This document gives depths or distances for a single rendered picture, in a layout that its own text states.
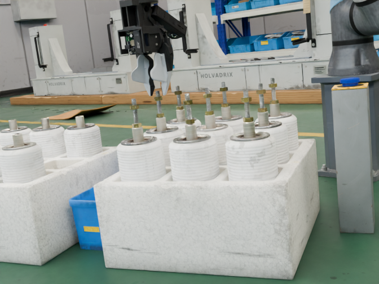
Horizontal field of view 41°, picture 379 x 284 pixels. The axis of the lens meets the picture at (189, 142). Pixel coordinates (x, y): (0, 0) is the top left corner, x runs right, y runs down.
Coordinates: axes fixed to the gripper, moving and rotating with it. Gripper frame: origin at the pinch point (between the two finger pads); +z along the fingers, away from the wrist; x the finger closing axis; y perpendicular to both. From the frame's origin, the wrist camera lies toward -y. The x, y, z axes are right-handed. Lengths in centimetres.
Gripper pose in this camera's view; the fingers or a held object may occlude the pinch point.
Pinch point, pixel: (159, 89)
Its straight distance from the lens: 116.5
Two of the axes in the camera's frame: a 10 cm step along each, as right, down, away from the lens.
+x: 7.9, 0.3, -6.1
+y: -6.0, 2.1, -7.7
